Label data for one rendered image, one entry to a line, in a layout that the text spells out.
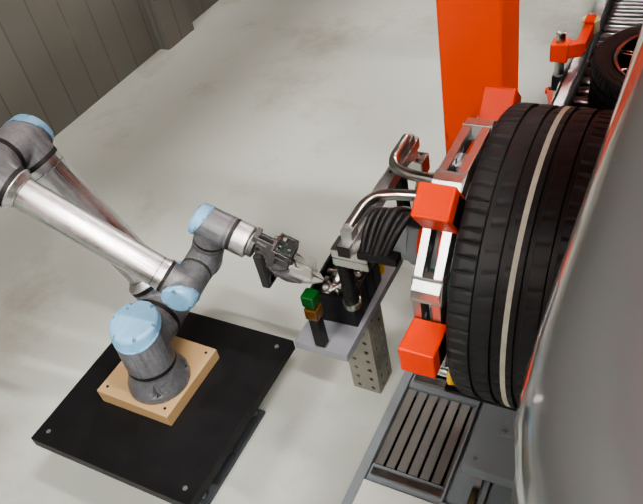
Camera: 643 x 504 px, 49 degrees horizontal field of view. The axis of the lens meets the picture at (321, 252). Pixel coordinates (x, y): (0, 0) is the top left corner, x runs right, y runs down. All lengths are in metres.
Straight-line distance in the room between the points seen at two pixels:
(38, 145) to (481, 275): 1.22
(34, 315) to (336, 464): 1.53
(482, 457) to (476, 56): 1.05
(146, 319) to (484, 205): 1.07
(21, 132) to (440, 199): 1.14
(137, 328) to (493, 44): 1.19
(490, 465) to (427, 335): 0.68
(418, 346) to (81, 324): 1.92
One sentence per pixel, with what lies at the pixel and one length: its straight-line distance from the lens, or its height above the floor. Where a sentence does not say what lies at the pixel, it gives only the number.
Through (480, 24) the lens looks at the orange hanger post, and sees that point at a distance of 1.78.
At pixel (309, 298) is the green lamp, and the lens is 1.85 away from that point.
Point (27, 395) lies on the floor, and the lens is 2.93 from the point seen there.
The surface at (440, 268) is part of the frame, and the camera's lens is 1.39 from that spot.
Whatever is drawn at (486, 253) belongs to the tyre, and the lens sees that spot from 1.30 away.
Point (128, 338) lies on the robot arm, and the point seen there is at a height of 0.61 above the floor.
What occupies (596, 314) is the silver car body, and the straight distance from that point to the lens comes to 0.45.
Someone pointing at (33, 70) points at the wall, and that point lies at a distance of 4.33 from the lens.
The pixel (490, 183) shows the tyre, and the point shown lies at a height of 1.15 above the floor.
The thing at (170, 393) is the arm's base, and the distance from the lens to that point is 2.16.
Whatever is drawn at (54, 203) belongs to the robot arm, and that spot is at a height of 1.00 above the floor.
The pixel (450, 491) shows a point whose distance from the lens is 2.07.
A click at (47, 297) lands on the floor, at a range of 3.29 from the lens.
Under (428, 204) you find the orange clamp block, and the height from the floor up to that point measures 1.14.
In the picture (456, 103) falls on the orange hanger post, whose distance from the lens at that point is 1.91.
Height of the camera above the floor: 1.97
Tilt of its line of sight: 42 degrees down
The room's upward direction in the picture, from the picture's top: 13 degrees counter-clockwise
